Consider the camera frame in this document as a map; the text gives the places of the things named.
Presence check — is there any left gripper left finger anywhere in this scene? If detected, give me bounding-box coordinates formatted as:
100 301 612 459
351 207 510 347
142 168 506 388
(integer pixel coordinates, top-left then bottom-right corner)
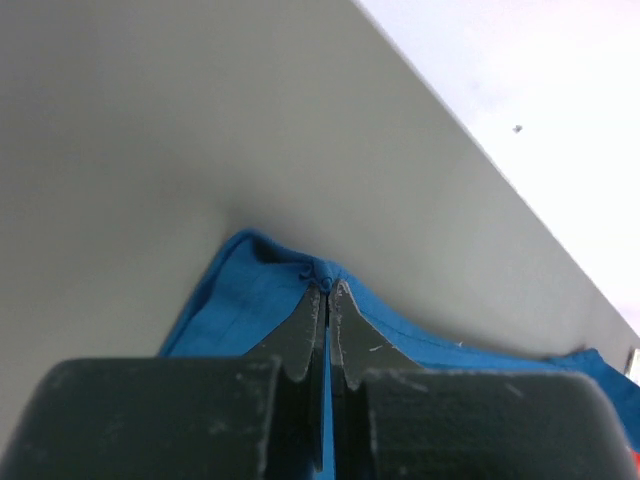
8 287 325 479

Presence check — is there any folded orange t shirt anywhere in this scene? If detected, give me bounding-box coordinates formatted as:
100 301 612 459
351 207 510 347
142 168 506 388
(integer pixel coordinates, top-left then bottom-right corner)
630 449 640 478

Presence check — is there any blue t shirt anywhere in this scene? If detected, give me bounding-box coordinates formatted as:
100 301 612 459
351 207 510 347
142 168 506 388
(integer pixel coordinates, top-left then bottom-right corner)
161 230 639 457

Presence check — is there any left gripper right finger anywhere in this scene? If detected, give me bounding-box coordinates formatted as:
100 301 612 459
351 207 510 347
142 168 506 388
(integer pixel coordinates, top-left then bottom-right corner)
328 281 631 479

